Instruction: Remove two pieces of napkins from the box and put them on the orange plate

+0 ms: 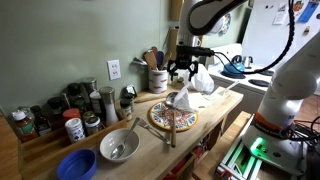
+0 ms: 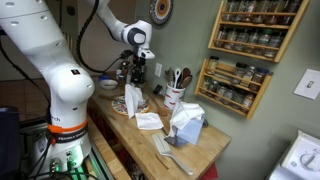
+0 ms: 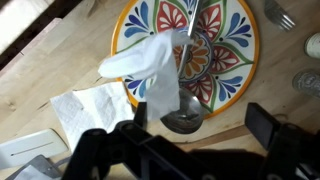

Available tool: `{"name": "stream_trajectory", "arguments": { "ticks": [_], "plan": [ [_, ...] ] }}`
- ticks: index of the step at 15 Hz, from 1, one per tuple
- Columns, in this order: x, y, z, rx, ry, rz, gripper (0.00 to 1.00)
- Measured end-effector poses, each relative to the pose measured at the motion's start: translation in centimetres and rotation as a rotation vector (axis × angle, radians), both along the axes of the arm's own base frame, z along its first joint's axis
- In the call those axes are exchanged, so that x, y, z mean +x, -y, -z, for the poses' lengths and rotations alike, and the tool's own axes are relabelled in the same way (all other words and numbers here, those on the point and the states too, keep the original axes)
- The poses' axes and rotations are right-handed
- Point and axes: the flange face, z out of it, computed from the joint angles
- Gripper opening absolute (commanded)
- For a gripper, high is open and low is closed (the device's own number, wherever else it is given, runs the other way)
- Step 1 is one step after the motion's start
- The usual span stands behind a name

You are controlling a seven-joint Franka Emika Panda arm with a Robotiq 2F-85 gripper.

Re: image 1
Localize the dark steel canister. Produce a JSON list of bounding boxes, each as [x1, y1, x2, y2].
[[81, 77, 98, 98]]

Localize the white refrigerator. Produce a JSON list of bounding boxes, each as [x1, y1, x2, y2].
[[241, 0, 320, 73]]

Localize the wooden spice tray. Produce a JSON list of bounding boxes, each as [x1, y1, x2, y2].
[[18, 119, 129, 171]]

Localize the folded white napkin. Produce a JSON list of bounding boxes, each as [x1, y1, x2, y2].
[[195, 92, 214, 109]]

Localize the steel fork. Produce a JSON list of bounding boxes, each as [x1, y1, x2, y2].
[[137, 118, 172, 146]]

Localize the gold-lid jar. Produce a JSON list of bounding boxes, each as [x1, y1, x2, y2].
[[82, 110, 96, 123]]

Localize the red-lid jar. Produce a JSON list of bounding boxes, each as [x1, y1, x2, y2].
[[62, 108, 82, 123]]

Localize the tall black-lid jar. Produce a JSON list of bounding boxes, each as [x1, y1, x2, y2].
[[66, 83, 84, 104]]

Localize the glass jar metal lid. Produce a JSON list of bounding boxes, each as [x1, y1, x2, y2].
[[84, 115, 103, 136]]

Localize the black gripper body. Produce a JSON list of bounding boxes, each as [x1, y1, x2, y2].
[[173, 55, 197, 69]]

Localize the decorative round wall plate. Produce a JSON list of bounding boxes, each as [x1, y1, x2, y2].
[[218, 13, 232, 38]]

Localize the white ceramic bowl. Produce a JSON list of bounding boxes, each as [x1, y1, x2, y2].
[[99, 128, 141, 163]]

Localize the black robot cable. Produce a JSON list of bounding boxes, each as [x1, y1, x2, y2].
[[213, 0, 298, 75]]

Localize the blue plastic bowl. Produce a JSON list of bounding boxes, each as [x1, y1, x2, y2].
[[56, 148, 98, 180]]

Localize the long wooden spoon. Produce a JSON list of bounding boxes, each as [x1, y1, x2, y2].
[[134, 94, 168, 104]]

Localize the white printed spice shaker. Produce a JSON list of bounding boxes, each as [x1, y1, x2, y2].
[[64, 117, 86, 144]]

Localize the white wall outlet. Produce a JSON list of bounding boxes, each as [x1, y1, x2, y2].
[[106, 59, 122, 82]]

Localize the orange hot sauce bottle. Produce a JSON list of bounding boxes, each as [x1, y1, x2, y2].
[[11, 110, 38, 143]]

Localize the small dark-lid glass jar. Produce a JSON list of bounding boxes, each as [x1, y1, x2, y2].
[[171, 72, 179, 87]]

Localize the white red-patterned utensil crock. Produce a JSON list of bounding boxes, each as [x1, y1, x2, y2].
[[148, 67, 169, 95]]

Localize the green-lid jar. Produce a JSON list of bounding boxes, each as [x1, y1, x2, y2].
[[73, 98, 87, 114]]

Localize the metal kitchen utensil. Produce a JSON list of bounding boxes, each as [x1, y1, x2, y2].
[[132, 57, 150, 68]]

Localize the small black device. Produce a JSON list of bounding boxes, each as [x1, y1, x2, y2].
[[122, 84, 138, 98]]

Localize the white stove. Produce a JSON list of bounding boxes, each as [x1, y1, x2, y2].
[[205, 43, 284, 116]]

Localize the dark blue spatula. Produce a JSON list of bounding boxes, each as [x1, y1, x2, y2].
[[155, 50, 165, 69]]

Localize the light wooden spatula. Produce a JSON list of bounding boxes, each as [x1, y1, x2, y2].
[[143, 50, 159, 71]]

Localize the small black-lid spice jar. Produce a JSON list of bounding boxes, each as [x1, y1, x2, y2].
[[123, 93, 135, 113], [119, 99, 133, 122]]

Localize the blue kettle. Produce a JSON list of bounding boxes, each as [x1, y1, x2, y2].
[[222, 54, 246, 79]]

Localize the blue paper sheet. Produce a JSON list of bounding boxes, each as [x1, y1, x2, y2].
[[297, 0, 320, 24]]

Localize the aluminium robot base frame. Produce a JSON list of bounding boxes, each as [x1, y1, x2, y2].
[[214, 131, 308, 180]]

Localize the large wooden spice rack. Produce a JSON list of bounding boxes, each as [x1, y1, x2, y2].
[[169, 0, 184, 22]]

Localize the colourful patterned orange plate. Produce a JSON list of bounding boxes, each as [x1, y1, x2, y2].
[[148, 100, 200, 133]]

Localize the dark-lid brown jar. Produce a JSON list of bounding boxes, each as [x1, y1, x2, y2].
[[47, 96, 66, 129]]

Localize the small wooden spice rack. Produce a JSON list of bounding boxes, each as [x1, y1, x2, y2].
[[166, 28, 181, 62]]

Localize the low wooden bench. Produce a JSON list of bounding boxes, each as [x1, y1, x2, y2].
[[192, 110, 253, 180]]

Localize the dark sauce bottle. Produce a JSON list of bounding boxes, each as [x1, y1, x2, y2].
[[30, 105, 53, 136]]

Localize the steel spoon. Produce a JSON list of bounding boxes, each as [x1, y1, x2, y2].
[[109, 116, 141, 160]]

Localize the steel kettle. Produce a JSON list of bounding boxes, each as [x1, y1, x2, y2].
[[241, 55, 254, 69]]

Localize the white paper note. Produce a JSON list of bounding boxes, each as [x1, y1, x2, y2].
[[273, 2, 288, 26]]

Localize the steel ladle wooden handle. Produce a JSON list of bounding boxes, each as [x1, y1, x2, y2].
[[164, 91, 179, 149]]

